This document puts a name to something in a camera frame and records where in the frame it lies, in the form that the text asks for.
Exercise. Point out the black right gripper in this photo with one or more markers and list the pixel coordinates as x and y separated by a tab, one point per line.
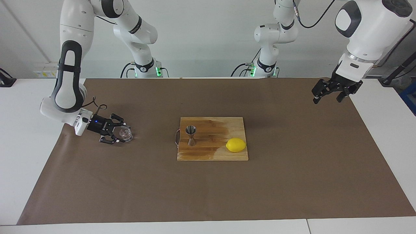
100	125

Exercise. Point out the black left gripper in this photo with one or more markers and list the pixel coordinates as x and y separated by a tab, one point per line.
339	83

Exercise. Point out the small clear glass cup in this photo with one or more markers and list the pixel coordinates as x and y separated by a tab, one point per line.
127	135

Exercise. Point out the steel double jigger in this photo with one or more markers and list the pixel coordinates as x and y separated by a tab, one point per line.
191	130

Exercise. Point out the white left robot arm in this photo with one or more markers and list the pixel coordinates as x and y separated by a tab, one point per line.
276	34

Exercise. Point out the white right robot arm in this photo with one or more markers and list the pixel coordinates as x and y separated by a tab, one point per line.
70	84

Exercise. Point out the black stand with pole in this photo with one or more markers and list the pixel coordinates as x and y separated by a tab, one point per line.
388	79

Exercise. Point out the brown paper table mat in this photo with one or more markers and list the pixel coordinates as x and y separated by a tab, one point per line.
130	188

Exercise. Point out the blue crate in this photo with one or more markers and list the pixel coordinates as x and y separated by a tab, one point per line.
410	97

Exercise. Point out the wooden cutting board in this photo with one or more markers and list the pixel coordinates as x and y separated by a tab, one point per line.
211	149

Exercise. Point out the yellow lemon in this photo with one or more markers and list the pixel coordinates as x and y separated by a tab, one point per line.
236	145

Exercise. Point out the black table clamp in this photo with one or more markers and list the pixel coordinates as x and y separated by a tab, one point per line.
6	81

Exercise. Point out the white wall socket box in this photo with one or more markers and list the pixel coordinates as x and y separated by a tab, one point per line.
45	73

